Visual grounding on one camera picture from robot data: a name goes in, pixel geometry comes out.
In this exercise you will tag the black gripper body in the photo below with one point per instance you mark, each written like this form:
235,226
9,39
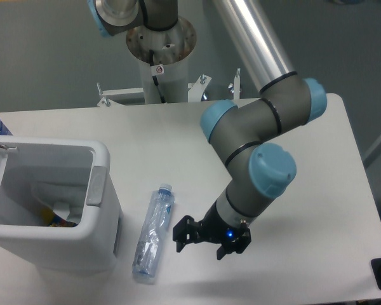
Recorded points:
213,225

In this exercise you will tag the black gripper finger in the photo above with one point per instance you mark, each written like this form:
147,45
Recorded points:
234,240
187,231

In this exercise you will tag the crushed clear plastic bottle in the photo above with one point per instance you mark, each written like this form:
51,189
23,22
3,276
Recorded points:
153,234

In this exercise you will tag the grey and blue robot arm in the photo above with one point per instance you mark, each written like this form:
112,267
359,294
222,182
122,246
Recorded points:
241,136

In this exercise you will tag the white plastic trash can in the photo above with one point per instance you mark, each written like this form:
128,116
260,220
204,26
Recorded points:
90,246

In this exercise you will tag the blue and yellow snack packet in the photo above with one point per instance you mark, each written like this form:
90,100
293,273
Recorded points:
51,219

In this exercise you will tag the white right frame bracket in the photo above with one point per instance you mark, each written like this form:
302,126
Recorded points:
198,90

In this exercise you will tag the white frame bracket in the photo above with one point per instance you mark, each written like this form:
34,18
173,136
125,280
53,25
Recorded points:
128,96
198,90

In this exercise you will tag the white upright clamp bracket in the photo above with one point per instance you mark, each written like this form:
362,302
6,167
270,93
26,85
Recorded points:
235,87

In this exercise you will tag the white left frame bracket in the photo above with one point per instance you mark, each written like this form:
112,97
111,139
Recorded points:
128,96

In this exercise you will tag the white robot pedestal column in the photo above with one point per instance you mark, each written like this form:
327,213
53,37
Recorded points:
163,60

